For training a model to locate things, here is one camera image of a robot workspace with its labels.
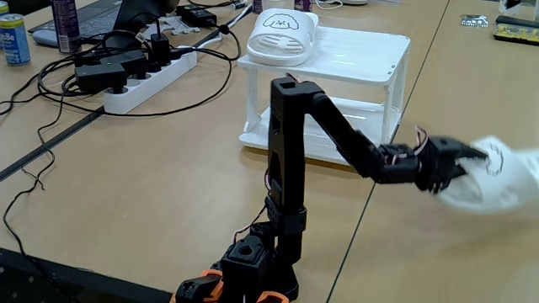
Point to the white plastic shoe rack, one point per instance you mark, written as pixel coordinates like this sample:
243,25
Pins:
358,54

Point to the black power adapter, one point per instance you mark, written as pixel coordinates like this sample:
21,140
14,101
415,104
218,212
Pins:
99,78

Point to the white printed bracket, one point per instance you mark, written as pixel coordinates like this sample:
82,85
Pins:
181,29

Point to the black plug charger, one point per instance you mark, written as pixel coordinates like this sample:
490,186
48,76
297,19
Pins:
160,48

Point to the black adapter with green light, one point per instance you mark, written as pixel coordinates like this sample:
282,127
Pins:
130,63

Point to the tall purple can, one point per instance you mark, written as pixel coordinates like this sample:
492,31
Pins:
65,25

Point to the silver foil wrapper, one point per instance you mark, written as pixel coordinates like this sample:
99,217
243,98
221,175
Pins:
473,21

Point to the white power strip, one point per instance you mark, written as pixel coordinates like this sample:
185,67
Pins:
147,86

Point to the white slipper with dog print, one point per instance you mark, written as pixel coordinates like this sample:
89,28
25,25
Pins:
513,181
280,38

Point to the white box device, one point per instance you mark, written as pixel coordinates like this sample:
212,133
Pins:
353,2

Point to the blue drink can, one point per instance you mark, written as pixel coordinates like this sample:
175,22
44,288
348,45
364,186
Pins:
14,40

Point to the black power brick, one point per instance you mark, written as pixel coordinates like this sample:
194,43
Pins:
195,16

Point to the purple drink can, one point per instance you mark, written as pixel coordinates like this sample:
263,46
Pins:
257,6
303,5

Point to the black and yellow box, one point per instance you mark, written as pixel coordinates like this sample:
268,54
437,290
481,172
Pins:
516,31

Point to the white paper cup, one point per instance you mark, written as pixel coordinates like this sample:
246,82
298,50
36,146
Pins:
273,4

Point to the white and black box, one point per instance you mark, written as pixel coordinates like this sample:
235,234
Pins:
522,8

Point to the dark laptop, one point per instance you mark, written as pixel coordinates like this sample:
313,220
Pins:
97,17

